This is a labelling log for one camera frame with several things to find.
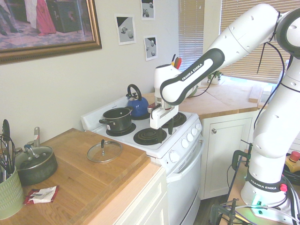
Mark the grey saucepan lid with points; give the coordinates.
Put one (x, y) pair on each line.
(35, 159)

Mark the black cooking pot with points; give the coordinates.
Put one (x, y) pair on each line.
(117, 124)

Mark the red spatula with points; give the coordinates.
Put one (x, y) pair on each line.
(178, 62)

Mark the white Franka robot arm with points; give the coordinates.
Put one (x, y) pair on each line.
(234, 39)

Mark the black coil burner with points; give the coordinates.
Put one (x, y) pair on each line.
(131, 130)
(181, 118)
(145, 137)
(143, 118)

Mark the gold framed painting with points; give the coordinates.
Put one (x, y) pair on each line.
(47, 21)

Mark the red emergency stop button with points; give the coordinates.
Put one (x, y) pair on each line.
(294, 157)

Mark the black kitchen utensil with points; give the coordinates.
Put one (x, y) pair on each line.
(173, 57)

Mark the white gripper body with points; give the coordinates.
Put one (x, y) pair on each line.
(161, 117)

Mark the black whisk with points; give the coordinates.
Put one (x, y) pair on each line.
(8, 159)

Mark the small potted green plant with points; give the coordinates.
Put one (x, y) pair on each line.
(215, 77)

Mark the dark green table clamp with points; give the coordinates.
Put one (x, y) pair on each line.
(237, 155)
(216, 212)

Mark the white cabinet with knob door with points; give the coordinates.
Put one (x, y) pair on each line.
(227, 159)

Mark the white stove knob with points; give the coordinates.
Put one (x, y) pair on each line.
(194, 131)
(190, 137)
(198, 126)
(174, 157)
(185, 143)

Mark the grey printed wall photo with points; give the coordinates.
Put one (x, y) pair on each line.
(150, 48)
(125, 29)
(148, 9)

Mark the metal cabinet knob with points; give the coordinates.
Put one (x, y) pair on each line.
(214, 131)

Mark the white electric stove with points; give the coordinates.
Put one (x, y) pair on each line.
(185, 187)

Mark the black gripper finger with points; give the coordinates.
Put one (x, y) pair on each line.
(160, 136)
(171, 127)

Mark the wide wooden window blind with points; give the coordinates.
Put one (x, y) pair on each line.
(257, 64)

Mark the green ribbed utensil holder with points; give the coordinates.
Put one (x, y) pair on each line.
(10, 194)

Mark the narrow wooden window blind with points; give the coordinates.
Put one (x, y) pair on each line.
(191, 30)

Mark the red snack packet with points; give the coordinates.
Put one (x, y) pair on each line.
(42, 194)

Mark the white counter cabinet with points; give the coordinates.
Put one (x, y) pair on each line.
(145, 206)

